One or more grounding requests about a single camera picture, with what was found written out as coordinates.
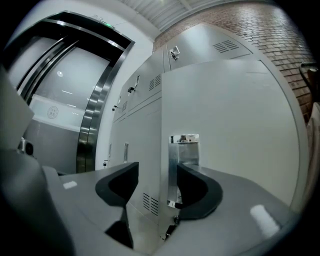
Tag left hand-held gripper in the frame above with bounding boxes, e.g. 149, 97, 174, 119
0, 63, 76, 256

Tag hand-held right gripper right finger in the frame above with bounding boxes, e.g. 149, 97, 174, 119
176, 162, 224, 221

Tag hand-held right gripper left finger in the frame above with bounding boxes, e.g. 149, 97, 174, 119
94, 161, 140, 251

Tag grey metal locker cabinet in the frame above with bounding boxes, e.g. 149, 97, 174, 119
99, 23, 302, 251

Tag black-headed keys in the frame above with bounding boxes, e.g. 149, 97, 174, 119
161, 215, 181, 241

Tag dark glass door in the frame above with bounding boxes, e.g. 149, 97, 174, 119
3, 10, 136, 174

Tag beige hanging shirt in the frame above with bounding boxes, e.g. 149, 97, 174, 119
305, 101, 320, 206

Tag green exit sign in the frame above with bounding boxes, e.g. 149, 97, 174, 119
99, 21, 117, 31

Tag black metal clothes rack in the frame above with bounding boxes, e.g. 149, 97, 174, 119
299, 61, 320, 101

